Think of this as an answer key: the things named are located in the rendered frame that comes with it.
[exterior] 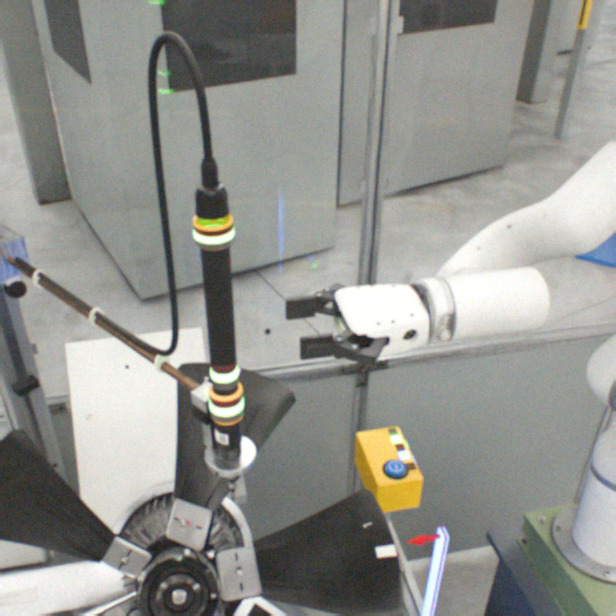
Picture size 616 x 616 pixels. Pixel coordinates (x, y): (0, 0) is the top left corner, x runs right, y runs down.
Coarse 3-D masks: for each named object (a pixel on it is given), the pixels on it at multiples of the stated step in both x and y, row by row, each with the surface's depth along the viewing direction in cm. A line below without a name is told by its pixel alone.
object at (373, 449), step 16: (368, 432) 149; (384, 432) 149; (400, 432) 149; (368, 448) 145; (384, 448) 145; (368, 464) 142; (384, 464) 141; (368, 480) 143; (384, 480) 137; (400, 480) 137; (416, 480) 138; (384, 496) 138; (400, 496) 140; (416, 496) 141; (384, 512) 142
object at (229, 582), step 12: (228, 552) 110; (240, 552) 110; (252, 552) 110; (228, 564) 108; (240, 564) 108; (252, 564) 108; (228, 576) 107; (240, 576) 107; (252, 576) 107; (228, 588) 105; (240, 588) 105; (252, 588) 105; (228, 600) 103
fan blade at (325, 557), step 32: (320, 512) 115; (352, 512) 114; (256, 544) 111; (288, 544) 111; (320, 544) 110; (352, 544) 110; (384, 544) 111; (288, 576) 106; (320, 576) 106; (352, 576) 107; (384, 576) 108; (320, 608) 103; (352, 608) 104; (384, 608) 105
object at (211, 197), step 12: (204, 168) 68; (216, 168) 69; (204, 180) 69; (216, 180) 69; (204, 192) 69; (216, 192) 69; (204, 204) 69; (216, 204) 69; (204, 216) 70; (216, 216) 70; (240, 420) 88; (216, 432) 89; (228, 432) 88; (240, 432) 89; (228, 444) 89; (240, 444) 91; (228, 456) 90
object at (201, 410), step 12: (204, 384) 91; (192, 396) 90; (204, 396) 89; (192, 408) 90; (204, 408) 89; (204, 420) 89; (204, 432) 92; (216, 444) 92; (252, 444) 93; (216, 456) 91; (240, 456) 91; (252, 456) 91; (216, 468) 90; (228, 468) 90; (240, 468) 90
